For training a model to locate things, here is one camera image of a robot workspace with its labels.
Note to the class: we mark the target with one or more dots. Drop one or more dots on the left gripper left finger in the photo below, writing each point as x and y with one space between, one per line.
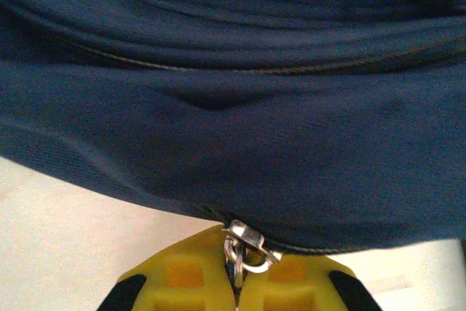
182 289

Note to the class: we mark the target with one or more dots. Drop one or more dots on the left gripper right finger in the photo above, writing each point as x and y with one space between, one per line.
309 289

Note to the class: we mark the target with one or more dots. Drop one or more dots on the navy blue student backpack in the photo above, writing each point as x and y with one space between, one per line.
233 143

